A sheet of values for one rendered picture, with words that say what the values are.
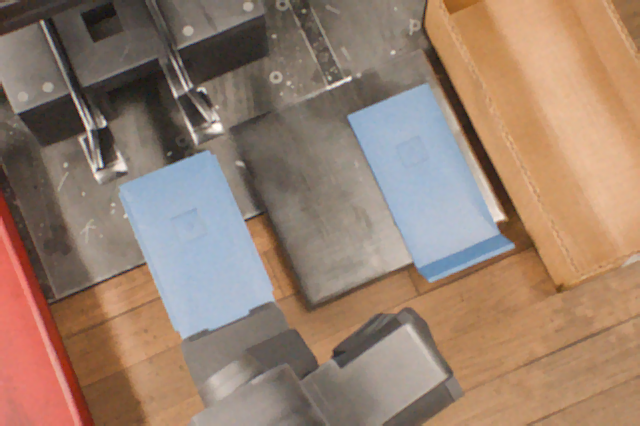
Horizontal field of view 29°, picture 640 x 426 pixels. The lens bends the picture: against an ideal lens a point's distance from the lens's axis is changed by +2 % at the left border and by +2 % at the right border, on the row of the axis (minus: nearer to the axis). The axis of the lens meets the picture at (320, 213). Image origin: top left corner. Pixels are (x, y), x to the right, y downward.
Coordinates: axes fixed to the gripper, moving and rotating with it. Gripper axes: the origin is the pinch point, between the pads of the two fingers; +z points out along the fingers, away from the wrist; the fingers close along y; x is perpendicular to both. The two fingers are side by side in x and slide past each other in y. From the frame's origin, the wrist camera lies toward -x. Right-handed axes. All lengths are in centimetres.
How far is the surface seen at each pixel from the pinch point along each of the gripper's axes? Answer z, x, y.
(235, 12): 13.8, -10.1, 19.7
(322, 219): 11.1, -10.3, 2.7
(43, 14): 2.7, 3.0, 25.3
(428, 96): 13.4, -22.1, 8.0
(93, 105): 12.8, 2.5, 17.3
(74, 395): 6.6, 11.8, -0.8
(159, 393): 9.7, 6.4, -4.6
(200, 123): 10.3, -4.2, 13.6
